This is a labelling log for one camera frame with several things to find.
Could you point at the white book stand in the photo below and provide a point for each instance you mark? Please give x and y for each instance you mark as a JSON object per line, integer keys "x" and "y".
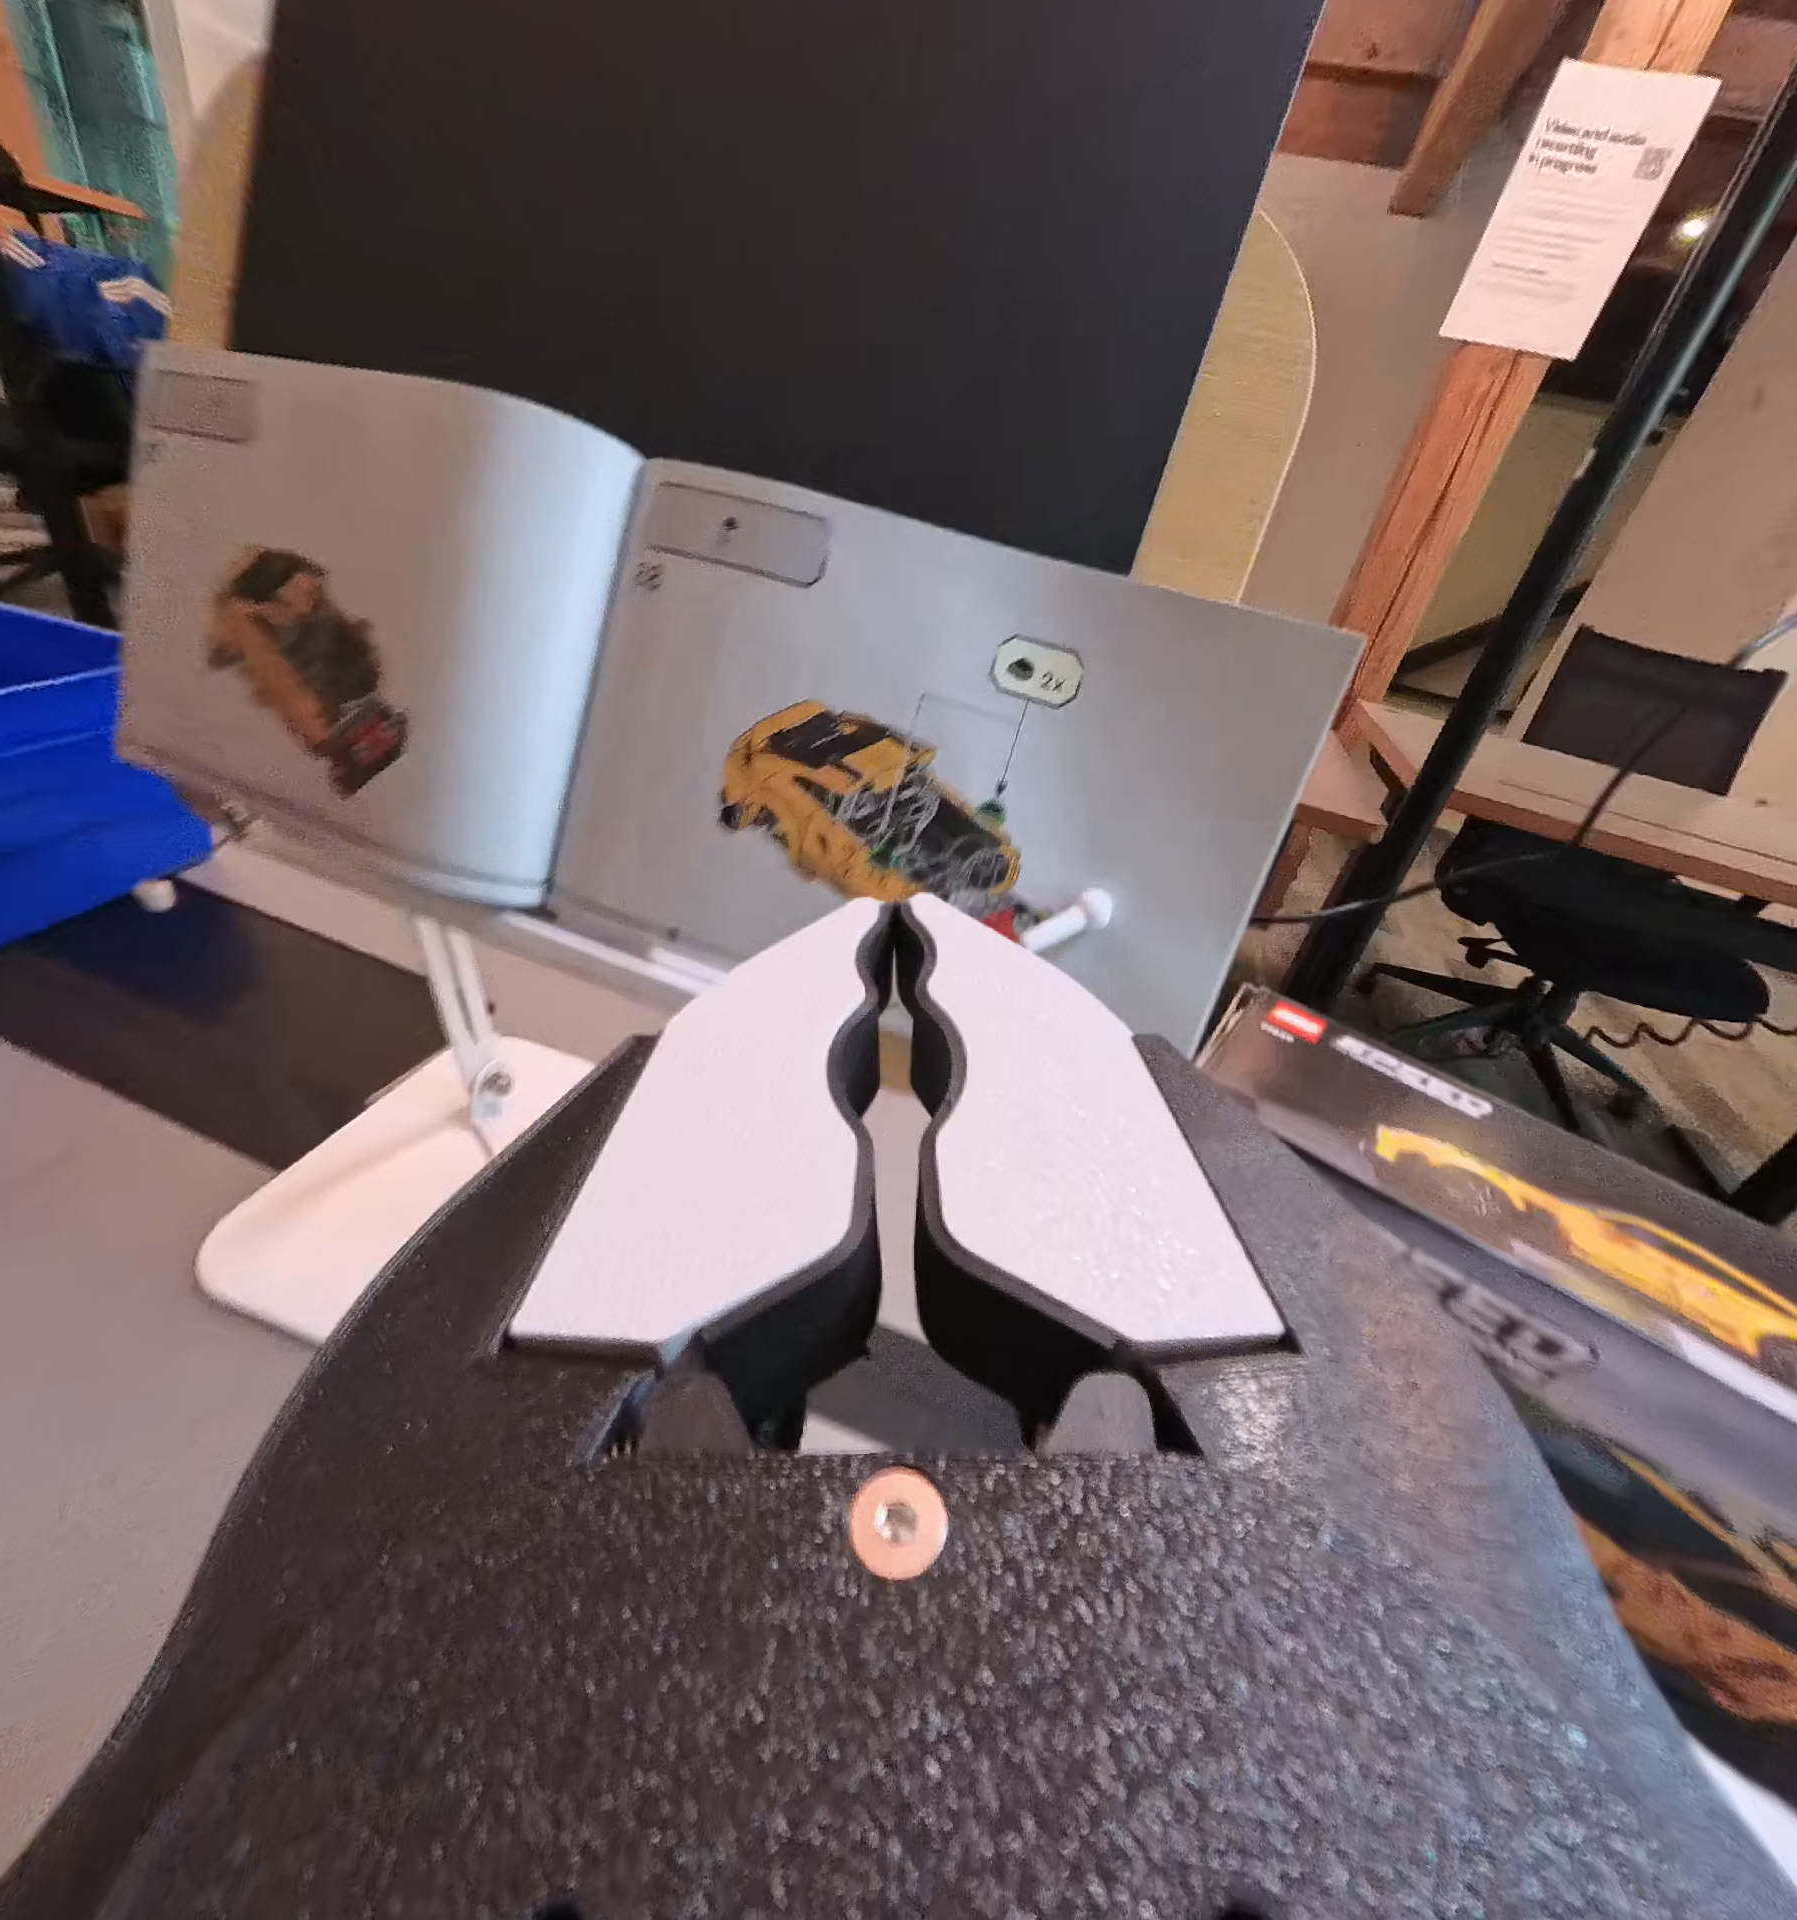
{"x": 390, "y": 1199}

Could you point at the black panel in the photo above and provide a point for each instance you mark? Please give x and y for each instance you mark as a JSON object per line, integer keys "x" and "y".
{"x": 760, "y": 224}

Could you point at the blue striped garment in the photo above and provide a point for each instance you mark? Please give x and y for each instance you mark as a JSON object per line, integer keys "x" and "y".
{"x": 82, "y": 308}

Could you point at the blue plastic bin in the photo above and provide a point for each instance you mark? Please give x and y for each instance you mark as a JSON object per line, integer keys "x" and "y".
{"x": 28, "y": 778}

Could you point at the white paper notice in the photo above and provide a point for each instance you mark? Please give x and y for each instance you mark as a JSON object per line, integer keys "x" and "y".
{"x": 1573, "y": 224}

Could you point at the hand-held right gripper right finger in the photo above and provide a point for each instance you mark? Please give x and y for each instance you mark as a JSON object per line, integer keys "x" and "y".
{"x": 1095, "y": 1183}

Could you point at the lego instruction booklet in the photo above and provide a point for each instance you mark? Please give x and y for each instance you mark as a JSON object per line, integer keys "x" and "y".
{"x": 511, "y": 600}

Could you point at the black metal pole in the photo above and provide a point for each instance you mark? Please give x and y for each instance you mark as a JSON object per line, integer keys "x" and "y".
{"x": 1573, "y": 499}

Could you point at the wooden desk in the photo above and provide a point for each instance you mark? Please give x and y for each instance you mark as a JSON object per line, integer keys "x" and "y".
{"x": 1451, "y": 756}

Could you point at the black lego set box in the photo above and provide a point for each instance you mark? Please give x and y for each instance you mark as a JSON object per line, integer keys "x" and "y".
{"x": 1589, "y": 1199}

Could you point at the wooden post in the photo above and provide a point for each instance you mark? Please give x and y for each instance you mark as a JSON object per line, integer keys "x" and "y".
{"x": 1438, "y": 499}

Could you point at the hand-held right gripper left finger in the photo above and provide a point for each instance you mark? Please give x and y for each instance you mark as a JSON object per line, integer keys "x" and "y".
{"x": 720, "y": 1173}

